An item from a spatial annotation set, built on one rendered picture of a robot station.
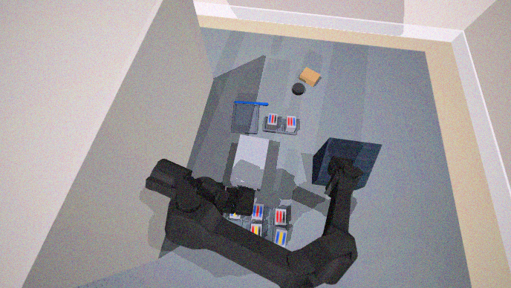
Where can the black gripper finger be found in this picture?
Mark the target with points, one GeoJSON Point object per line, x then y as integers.
{"type": "Point", "coordinates": [230, 210]}

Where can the dark grey short cylinder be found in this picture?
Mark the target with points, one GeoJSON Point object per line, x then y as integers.
{"type": "Point", "coordinates": [298, 88]}

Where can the white label with red and black stripes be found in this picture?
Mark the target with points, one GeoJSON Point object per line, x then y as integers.
{"type": "Point", "coordinates": [280, 217]}

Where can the tan rectangular block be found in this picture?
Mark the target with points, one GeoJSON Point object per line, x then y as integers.
{"type": "Point", "coordinates": [309, 76]}

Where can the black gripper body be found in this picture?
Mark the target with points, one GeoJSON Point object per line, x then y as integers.
{"type": "Point", "coordinates": [243, 201]}

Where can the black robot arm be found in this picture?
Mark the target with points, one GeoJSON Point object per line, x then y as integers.
{"type": "Point", "coordinates": [194, 220]}

